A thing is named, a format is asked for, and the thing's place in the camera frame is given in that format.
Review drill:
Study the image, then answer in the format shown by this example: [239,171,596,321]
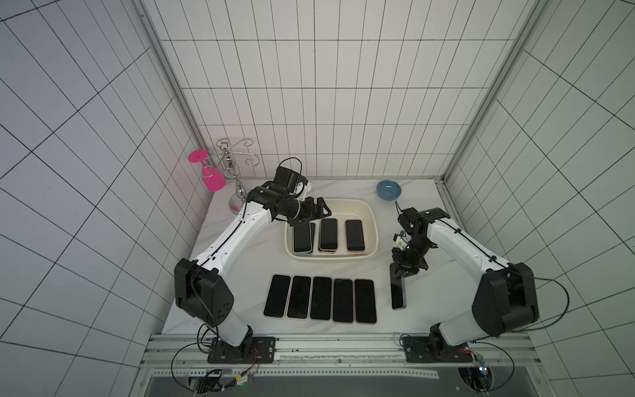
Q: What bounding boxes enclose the black phone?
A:
[263,275,292,319]
[390,270,406,310]
[309,277,332,321]
[354,279,377,324]
[286,276,312,319]

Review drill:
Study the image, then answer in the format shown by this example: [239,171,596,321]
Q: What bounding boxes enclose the stack phone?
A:
[293,223,316,255]
[318,218,338,252]

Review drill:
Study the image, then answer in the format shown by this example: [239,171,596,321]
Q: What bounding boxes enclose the phone with pink case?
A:
[332,279,354,324]

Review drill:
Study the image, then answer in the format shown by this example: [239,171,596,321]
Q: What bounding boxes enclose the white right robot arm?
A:
[390,208,539,349]

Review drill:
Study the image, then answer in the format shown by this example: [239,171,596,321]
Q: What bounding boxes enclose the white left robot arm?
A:
[175,165,332,351]

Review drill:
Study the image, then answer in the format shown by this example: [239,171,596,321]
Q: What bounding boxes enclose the white plastic storage box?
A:
[284,198,379,261]

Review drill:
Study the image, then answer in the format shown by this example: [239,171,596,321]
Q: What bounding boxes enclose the blue ceramic bowl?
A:
[376,180,402,201]

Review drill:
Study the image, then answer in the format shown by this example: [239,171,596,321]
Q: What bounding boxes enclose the chrome wine glass rack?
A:
[212,137,261,215]

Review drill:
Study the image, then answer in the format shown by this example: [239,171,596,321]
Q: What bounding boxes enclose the pink plastic wine glass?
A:
[188,149,227,193]

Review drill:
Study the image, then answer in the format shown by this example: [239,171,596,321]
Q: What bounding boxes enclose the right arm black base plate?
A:
[399,334,474,364]

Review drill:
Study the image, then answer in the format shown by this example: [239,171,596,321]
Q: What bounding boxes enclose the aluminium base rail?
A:
[141,333,542,379]

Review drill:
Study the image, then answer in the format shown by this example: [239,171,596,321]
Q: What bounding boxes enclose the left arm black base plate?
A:
[207,337,277,365]

